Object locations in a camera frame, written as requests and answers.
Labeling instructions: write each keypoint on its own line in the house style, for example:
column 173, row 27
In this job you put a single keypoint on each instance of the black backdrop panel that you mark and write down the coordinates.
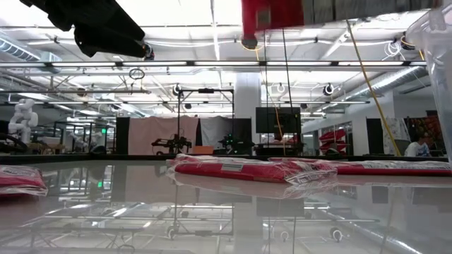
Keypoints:
column 243, row 127

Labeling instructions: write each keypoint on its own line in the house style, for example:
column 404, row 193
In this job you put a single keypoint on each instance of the clear plastic bin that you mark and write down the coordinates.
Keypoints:
column 443, row 88

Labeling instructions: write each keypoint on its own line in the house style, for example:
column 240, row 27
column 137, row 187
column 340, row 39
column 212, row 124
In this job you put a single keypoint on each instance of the black table frame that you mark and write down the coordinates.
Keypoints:
column 70, row 158

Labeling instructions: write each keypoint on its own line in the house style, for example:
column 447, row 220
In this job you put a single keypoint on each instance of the black rig frame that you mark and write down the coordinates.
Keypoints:
column 206, row 90

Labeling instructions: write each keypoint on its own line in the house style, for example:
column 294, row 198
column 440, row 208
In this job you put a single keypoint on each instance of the pink curtain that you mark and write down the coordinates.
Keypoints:
column 141, row 137

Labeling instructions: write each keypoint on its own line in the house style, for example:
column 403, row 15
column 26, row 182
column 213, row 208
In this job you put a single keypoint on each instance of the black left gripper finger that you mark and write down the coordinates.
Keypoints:
column 109, row 46
column 106, row 17

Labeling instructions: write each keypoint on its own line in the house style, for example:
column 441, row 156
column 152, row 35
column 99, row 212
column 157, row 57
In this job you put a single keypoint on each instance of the red popcorn bag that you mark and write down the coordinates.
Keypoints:
column 293, row 160
column 275, row 14
column 388, row 172
column 247, row 173
column 17, row 181
column 190, row 158

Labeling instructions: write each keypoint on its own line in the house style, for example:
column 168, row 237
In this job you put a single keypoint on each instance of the silver air duct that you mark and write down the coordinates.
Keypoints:
column 21, row 53
column 399, row 77

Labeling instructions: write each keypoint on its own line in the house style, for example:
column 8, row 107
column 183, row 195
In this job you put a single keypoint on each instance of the long ceiling light bar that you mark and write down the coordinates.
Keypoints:
column 226, row 63

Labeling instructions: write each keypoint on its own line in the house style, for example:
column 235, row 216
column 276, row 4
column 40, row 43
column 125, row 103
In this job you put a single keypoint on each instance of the red patterned cloth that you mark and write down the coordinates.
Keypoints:
column 431, row 125

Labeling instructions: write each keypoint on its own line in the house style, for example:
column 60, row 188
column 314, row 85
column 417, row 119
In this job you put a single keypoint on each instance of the round ceiling reel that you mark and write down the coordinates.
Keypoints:
column 176, row 88
column 323, row 89

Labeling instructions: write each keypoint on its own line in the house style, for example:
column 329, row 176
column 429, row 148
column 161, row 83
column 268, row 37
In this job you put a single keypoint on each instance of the black background robot arm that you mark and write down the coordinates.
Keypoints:
column 233, row 144
column 173, row 144

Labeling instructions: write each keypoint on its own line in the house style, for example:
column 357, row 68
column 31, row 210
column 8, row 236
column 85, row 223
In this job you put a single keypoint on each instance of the white patterned cloth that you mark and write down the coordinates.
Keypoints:
column 395, row 127

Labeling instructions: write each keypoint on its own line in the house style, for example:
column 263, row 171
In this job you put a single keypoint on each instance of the black hanging monitor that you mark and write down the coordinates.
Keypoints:
column 279, row 120

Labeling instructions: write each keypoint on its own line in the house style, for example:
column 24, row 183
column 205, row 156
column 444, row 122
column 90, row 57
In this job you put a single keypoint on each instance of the person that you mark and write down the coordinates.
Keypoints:
column 418, row 150

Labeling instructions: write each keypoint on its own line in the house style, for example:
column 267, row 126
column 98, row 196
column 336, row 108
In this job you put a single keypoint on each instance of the grey cloth backdrop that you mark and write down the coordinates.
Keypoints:
column 215, row 128

